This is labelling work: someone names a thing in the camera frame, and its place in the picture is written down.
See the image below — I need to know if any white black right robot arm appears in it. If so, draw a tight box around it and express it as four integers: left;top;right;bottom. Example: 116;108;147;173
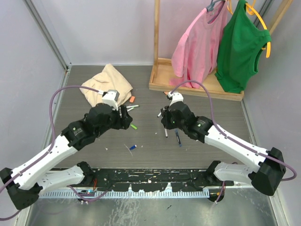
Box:
161;102;286;196

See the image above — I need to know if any aluminium frame rail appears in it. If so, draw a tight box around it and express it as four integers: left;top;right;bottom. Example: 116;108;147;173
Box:
23;0;72;71

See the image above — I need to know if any green tank top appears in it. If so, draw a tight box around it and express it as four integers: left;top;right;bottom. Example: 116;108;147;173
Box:
215;0;271;94

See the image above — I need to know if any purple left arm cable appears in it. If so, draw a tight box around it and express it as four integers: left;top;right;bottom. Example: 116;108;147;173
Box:
0;85;104;221

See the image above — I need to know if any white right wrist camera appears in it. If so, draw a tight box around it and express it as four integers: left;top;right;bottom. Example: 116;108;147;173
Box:
166;92;183;106

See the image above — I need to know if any pink t-shirt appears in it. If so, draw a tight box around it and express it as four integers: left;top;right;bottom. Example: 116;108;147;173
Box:
169;2;228;86

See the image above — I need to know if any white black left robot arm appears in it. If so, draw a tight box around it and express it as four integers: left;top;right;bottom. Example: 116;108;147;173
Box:
0;104;133;210

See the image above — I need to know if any blue transparent gel pen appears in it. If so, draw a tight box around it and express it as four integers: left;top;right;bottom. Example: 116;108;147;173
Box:
174;129;182;147

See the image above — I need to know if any orange highlighter cap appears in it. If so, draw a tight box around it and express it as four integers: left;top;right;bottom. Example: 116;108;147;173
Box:
129;96;135;103

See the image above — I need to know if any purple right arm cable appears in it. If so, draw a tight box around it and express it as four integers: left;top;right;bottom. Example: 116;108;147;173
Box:
170;80;297;203

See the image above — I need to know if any beige cloth bag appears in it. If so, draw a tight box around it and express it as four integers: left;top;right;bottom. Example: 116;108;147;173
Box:
82;64;133;106

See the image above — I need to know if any grey clothes hanger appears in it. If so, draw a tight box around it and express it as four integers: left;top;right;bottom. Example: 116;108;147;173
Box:
206;0;226;12

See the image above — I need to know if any wooden clothes rack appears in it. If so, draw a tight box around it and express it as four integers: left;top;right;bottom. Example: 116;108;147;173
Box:
149;0;291;101

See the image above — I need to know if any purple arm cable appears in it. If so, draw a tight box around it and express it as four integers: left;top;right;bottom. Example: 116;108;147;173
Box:
170;80;297;203
0;85;104;221

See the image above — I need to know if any yellow clothes hanger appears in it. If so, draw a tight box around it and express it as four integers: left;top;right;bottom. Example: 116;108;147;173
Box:
227;0;272;58

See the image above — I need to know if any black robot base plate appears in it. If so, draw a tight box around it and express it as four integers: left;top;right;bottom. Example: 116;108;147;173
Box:
77;168;226;193

